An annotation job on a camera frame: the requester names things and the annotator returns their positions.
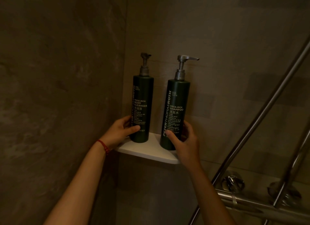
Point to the person's left forearm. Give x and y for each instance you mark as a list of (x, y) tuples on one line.
[(75, 183)]

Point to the person's left thumb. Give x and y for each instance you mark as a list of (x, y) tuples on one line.
[(132, 129)]

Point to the person's right forearm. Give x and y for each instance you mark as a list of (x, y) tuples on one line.
[(208, 195)]

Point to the person's right thumb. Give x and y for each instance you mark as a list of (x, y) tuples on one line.
[(173, 140)]

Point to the dark green pump bottle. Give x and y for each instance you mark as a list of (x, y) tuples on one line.
[(174, 108), (141, 106)]

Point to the person's left hand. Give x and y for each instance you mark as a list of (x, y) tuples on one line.
[(116, 133)]

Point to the white corner shelf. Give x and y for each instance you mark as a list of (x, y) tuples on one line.
[(147, 151)]

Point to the person's right hand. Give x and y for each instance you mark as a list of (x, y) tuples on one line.
[(187, 149)]

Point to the chrome shower mixer bar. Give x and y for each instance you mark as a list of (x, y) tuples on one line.
[(261, 205)]

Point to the chrome wall flange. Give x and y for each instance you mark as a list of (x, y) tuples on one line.
[(233, 182), (287, 193)]

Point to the chrome shower riser rail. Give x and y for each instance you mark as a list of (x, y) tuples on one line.
[(291, 164)]

